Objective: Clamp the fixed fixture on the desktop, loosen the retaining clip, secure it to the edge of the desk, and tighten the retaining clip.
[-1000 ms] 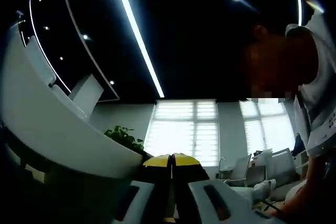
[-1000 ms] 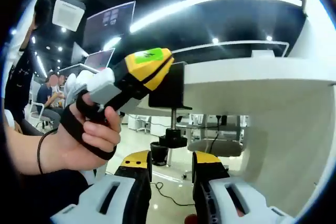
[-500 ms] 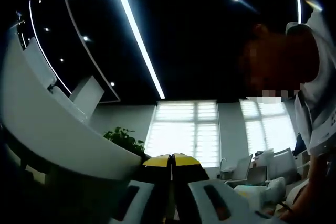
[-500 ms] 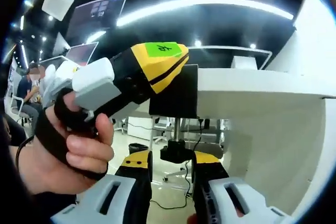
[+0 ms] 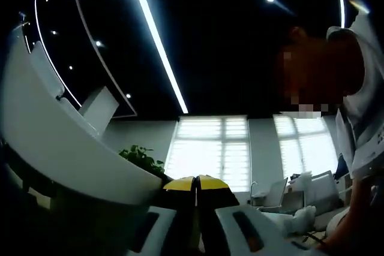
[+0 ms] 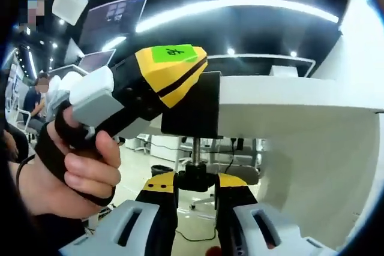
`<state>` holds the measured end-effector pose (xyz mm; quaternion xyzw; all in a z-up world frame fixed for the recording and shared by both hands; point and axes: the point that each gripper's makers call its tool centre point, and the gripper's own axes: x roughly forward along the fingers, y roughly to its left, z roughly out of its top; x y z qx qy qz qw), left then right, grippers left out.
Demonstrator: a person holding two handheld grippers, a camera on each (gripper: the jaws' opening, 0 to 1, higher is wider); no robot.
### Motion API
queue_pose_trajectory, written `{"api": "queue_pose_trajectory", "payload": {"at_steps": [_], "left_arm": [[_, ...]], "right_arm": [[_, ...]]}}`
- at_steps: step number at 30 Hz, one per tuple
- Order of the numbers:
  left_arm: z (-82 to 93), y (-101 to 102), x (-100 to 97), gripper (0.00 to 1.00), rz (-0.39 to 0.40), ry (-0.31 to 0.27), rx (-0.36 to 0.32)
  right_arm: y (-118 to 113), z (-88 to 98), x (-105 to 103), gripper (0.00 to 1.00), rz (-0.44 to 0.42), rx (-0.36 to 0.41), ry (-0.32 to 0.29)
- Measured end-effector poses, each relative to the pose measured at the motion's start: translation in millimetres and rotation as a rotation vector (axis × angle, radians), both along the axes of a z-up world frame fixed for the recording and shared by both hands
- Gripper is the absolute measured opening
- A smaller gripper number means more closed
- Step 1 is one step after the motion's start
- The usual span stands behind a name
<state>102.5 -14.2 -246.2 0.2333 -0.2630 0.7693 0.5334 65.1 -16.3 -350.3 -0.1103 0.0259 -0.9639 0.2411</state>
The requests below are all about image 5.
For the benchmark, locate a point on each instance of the white square pillar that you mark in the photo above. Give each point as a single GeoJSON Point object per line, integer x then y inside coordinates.
{"type": "Point", "coordinates": [100, 109]}

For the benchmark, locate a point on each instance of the small white box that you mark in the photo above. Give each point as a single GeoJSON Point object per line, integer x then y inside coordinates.
{"type": "Point", "coordinates": [303, 181]}

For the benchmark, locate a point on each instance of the white gooseneck tube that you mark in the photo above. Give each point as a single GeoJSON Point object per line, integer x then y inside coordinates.
{"type": "Point", "coordinates": [252, 193]}

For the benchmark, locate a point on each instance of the grey office chair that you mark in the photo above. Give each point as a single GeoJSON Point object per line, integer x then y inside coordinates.
{"type": "Point", "coordinates": [325, 187]}

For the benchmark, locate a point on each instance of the white mesh office chair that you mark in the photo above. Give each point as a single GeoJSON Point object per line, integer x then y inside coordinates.
{"type": "Point", "coordinates": [277, 191]}

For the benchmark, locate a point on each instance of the person in white shirt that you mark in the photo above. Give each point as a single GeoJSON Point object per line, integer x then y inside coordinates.
{"type": "Point", "coordinates": [369, 97]}

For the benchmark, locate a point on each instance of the green plant in white pot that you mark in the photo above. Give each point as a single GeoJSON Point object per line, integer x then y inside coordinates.
{"type": "Point", "coordinates": [141, 157]}

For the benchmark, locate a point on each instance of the person's head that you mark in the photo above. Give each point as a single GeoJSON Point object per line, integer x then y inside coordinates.
{"type": "Point", "coordinates": [348, 64]}

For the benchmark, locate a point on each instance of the straight ceiling light strip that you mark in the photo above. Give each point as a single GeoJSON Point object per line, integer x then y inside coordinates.
{"type": "Point", "coordinates": [49, 58]}

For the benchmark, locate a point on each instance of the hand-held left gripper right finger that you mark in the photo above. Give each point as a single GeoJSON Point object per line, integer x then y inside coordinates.
{"type": "Point", "coordinates": [225, 223]}

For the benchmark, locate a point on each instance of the person's leg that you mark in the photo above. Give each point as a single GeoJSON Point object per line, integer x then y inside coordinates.
{"type": "Point", "coordinates": [336, 223]}

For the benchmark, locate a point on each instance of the dark blue cloth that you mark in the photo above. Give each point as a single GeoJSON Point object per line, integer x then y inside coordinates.
{"type": "Point", "coordinates": [342, 167]}

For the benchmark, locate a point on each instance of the white desk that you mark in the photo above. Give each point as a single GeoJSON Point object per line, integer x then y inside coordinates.
{"type": "Point", "coordinates": [45, 148]}

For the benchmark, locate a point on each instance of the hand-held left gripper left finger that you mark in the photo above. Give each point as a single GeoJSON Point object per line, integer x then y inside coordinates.
{"type": "Point", "coordinates": [165, 223]}

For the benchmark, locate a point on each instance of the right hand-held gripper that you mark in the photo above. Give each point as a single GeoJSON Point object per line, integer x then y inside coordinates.
{"type": "Point", "coordinates": [303, 220]}

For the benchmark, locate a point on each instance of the long curved ceiling light strip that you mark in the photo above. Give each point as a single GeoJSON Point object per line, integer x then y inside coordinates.
{"type": "Point", "coordinates": [156, 37]}

